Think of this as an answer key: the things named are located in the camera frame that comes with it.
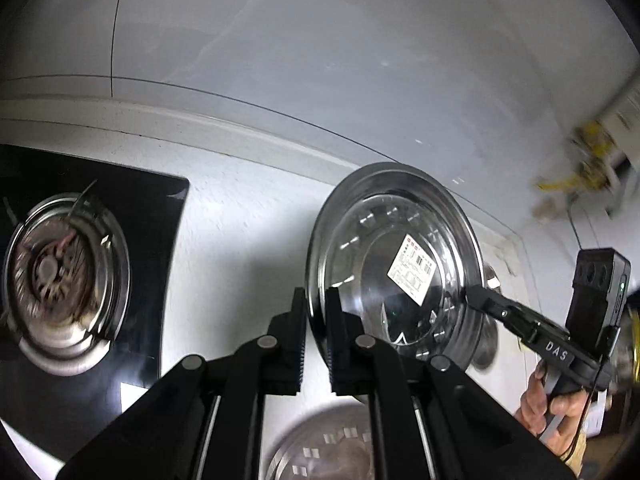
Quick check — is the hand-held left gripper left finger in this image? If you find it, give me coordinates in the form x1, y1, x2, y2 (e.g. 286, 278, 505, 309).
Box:
55, 287, 308, 480

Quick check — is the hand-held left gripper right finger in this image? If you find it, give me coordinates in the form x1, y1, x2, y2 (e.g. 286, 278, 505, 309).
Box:
324, 287, 574, 480

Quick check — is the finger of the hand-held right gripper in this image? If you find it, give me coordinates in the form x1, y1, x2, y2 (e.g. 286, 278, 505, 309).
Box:
462, 284, 571, 347

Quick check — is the stainless steel bowl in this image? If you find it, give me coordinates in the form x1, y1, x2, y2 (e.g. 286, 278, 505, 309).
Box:
470, 260, 501, 374
262, 402, 382, 480

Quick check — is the steel plate with white label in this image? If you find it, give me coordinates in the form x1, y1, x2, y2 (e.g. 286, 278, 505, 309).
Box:
306, 162, 485, 363

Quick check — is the person's right hand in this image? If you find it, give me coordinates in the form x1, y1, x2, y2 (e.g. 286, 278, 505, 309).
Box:
514, 360, 610, 463

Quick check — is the yellow blurred object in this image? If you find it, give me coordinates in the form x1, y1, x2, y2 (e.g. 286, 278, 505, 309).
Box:
534, 119, 623, 196

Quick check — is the black glass gas stove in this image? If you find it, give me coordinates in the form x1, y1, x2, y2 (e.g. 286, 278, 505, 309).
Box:
0, 143, 191, 467

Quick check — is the steel stove burner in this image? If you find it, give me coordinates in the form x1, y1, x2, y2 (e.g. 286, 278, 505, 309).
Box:
2, 191, 132, 362

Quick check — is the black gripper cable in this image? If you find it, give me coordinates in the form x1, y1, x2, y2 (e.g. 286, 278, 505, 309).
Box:
559, 327, 617, 462

